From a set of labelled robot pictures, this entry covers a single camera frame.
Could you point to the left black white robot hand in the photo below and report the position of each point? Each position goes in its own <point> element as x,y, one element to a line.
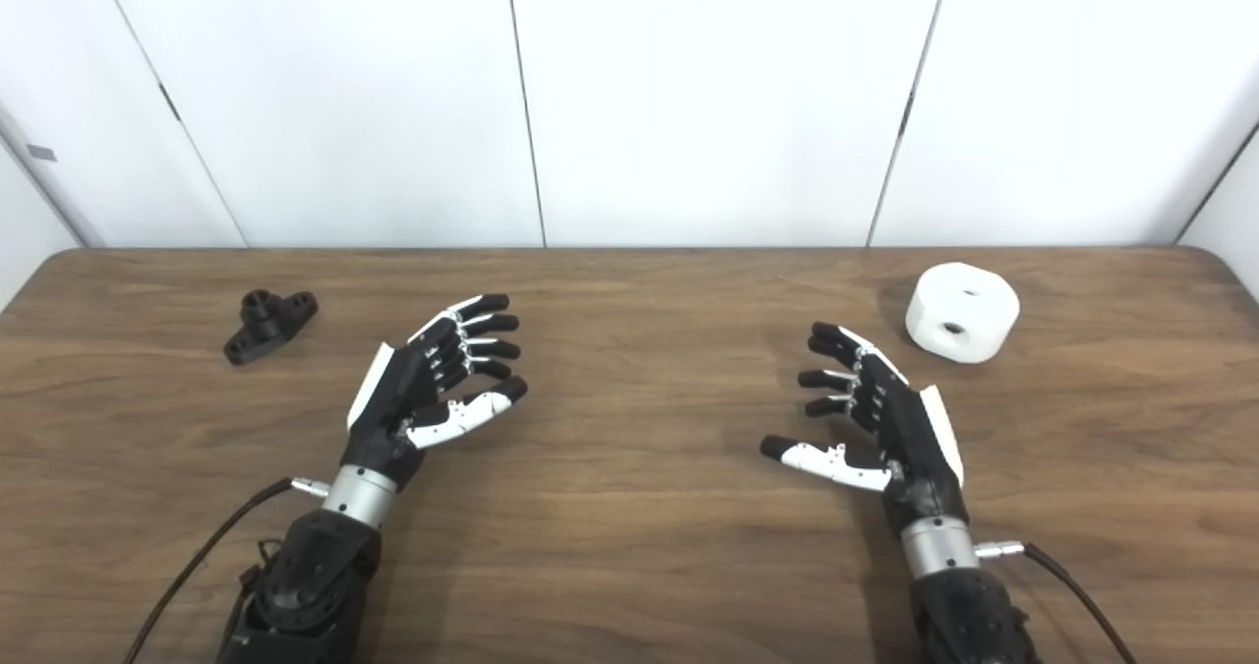
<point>393,398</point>

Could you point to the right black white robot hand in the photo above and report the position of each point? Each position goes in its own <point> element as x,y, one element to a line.
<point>910,448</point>

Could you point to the round white piece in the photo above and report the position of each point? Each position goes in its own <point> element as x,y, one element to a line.
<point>934,305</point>

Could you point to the black flanged holder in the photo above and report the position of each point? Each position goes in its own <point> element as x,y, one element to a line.
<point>266,325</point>

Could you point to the small grey wall label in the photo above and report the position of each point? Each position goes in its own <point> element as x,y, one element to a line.
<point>41,152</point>

